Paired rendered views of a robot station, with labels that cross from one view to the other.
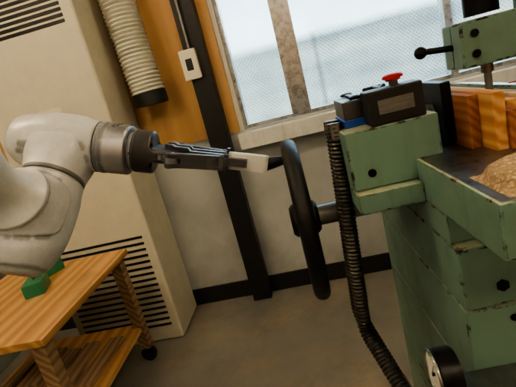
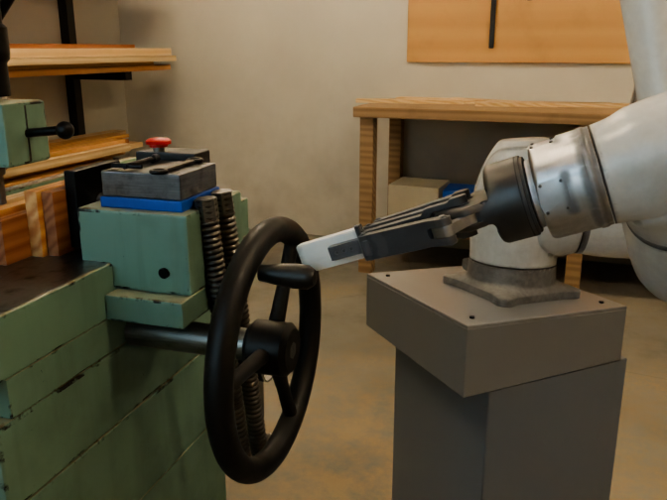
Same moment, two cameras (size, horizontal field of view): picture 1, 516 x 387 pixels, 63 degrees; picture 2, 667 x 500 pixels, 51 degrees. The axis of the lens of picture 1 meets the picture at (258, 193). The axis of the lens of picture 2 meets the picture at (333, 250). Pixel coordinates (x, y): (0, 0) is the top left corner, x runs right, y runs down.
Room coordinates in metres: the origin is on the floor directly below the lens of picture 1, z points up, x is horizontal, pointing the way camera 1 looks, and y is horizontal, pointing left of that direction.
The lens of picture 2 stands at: (1.40, 0.14, 1.13)
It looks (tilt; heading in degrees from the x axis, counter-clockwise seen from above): 16 degrees down; 192
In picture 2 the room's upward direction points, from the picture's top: straight up
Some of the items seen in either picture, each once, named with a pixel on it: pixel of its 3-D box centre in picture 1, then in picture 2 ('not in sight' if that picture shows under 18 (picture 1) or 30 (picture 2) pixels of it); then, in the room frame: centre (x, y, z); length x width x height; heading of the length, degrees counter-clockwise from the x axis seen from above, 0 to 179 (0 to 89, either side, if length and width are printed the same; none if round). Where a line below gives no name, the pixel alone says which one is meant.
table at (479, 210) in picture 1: (440, 160); (106, 266); (0.65, -0.30, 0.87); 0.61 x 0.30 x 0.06; 175
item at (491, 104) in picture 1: (465, 114); (88, 205); (0.62, -0.33, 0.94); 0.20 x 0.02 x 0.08; 175
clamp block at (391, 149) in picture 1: (382, 146); (166, 235); (0.66, -0.21, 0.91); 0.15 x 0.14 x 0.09; 175
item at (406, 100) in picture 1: (374, 101); (166, 174); (0.66, -0.21, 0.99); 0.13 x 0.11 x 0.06; 175
